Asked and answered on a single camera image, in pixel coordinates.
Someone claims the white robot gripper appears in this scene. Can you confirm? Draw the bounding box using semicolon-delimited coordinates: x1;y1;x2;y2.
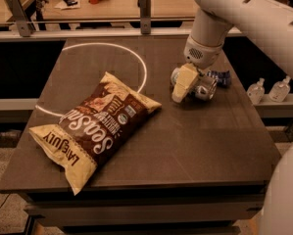
171;35;222;103

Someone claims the silver 7up soda can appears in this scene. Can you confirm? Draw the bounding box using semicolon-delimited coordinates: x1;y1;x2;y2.
170;67;218;102

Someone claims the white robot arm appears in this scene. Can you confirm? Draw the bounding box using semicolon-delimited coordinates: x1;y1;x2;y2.
172;0;293;235

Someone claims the dark blue snack wrapper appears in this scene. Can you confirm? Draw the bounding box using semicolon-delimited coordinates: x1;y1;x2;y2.
208;70;231;87

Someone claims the white circle tape marking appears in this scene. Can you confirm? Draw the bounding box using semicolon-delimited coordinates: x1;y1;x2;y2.
34;42;148;118

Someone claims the clear sanitizer bottle left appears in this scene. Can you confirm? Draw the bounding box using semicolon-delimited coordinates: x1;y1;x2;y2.
247;78;265;105

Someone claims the clear sanitizer bottle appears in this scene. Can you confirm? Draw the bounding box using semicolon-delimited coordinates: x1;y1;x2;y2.
269;76;291;102
247;78;265;105

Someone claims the brown Late July chips bag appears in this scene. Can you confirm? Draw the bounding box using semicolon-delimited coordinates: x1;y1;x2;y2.
29;72;161;194

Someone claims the clear sanitizer bottle right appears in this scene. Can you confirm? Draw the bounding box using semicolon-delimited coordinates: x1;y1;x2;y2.
269;76;291;102

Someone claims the metal rail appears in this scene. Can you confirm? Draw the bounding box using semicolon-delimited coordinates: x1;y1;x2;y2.
0;27;244;42

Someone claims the middle metal bracket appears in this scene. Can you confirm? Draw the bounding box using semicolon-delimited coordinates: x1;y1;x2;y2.
138;0;151;34

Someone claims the metal bracket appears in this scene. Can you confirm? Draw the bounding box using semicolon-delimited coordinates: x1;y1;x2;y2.
138;0;151;34
5;0;34;37

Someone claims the left metal bracket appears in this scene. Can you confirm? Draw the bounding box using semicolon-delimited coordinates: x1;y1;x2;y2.
5;0;34;37

